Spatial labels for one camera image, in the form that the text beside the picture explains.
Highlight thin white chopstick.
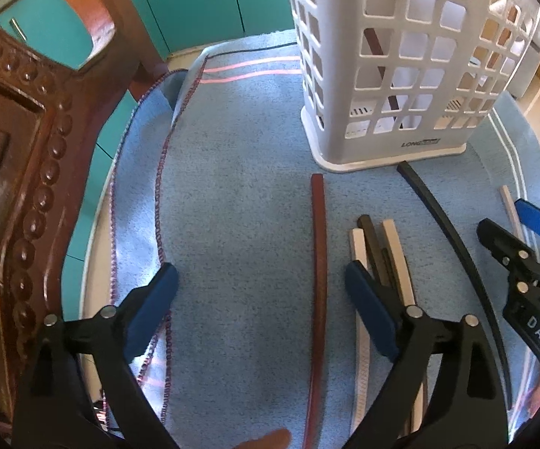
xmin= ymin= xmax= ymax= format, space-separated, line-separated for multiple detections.
xmin=500 ymin=184 xmax=525 ymax=241

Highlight beige chopstick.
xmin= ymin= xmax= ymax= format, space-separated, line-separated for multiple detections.
xmin=382 ymin=219 xmax=428 ymax=435

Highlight black chopstick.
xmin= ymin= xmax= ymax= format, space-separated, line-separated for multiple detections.
xmin=397 ymin=161 xmax=513 ymax=409

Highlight dark brown chopstick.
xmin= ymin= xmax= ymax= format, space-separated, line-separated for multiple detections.
xmin=357 ymin=215 xmax=391 ymax=287

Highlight cream white chopstick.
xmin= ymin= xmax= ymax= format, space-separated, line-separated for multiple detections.
xmin=349 ymin=228 xmax=370 ymax=434

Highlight person's right hand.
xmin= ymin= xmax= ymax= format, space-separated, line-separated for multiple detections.
xmin=510 ymin=368 xmax=540 ymax=440

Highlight person's left hand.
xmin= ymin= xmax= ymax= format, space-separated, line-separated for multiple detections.
xmin=234 ymin=428 xmax=291 ymax=449

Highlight silver refrigerator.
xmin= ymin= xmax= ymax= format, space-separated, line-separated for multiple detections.
xmin=507 ymin=20 xmax=540 ymax=98

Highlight white plastic utensil basket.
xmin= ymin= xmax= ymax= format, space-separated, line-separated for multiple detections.
xmin=289 ymin=0 xmax=540 ymax=172

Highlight blue striped towel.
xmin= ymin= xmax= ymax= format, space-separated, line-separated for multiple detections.
xmin=80 ymin=29 xmax=540 ymax=449

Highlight carved wooden chair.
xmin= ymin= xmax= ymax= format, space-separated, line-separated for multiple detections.
xmin=0 ymin=0 xmax=167 ymax=435

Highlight teal lower cabinets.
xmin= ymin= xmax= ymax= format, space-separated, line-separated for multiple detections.
xmin=0 ymin=0 xmax=293 ymax=320

